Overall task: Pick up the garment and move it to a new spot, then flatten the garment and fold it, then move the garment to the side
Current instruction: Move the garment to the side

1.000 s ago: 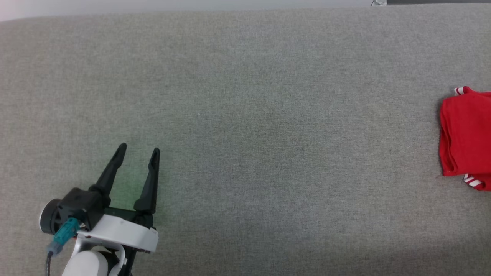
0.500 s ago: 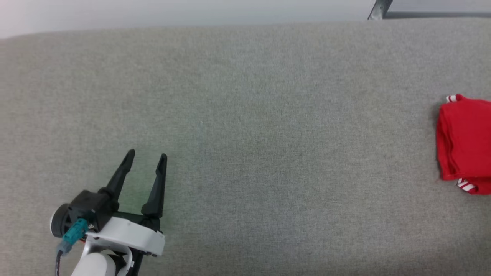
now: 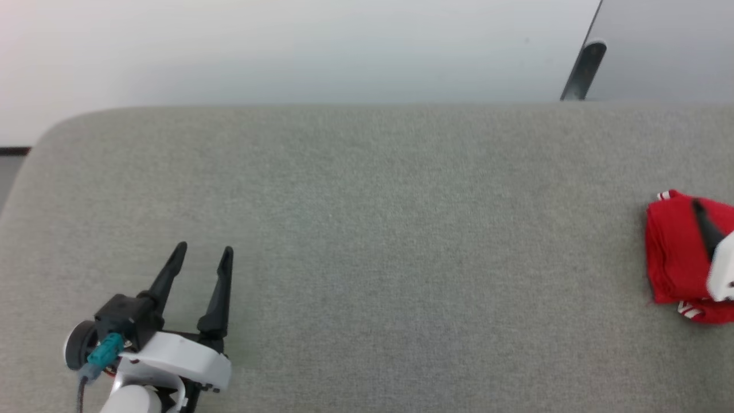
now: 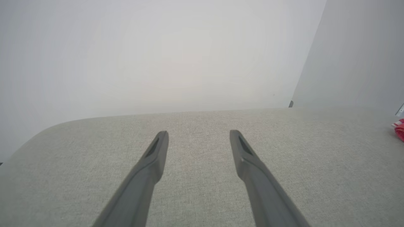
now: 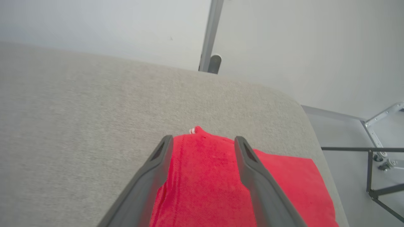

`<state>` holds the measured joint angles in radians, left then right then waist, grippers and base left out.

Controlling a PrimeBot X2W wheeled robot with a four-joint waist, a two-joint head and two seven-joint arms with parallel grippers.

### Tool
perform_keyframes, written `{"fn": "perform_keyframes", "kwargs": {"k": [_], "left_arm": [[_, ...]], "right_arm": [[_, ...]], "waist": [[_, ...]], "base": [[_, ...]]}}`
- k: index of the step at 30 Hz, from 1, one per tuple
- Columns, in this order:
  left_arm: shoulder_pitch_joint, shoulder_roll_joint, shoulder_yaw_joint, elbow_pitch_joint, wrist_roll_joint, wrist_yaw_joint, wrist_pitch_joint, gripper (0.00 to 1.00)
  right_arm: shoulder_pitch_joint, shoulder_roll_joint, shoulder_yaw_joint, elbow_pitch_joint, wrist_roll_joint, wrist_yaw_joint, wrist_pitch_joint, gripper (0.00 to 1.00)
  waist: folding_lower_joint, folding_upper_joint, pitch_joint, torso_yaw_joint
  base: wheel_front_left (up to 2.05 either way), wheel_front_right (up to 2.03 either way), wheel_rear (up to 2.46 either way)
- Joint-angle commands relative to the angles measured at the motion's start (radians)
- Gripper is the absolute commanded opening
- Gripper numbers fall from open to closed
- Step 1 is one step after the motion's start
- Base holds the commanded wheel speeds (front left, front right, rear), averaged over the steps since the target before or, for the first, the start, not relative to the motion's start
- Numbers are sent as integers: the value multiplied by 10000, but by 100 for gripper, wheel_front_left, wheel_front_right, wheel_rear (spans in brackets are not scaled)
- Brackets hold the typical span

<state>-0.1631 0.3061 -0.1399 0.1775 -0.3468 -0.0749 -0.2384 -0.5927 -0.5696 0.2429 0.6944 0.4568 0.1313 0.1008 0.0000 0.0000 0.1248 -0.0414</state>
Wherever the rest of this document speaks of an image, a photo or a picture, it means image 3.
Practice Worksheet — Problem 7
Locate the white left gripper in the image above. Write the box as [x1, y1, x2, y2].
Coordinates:
[118, 241, 235, 396]

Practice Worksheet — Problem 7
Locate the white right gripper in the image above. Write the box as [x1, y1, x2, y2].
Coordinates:
[691, 198, 734, 303]

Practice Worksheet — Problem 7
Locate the red and white jersey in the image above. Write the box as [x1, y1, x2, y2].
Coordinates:
[645, 189, 734, 325]

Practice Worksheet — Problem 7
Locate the teal left cable connector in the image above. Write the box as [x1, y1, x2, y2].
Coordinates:
[86, 333, 125, 368]

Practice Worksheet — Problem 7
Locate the thin black cable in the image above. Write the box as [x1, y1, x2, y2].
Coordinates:
[76, 364, 96, 413]

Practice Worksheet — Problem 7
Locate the dark metal frame brace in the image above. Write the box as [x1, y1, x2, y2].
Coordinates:
[559, 39, 607, 102]

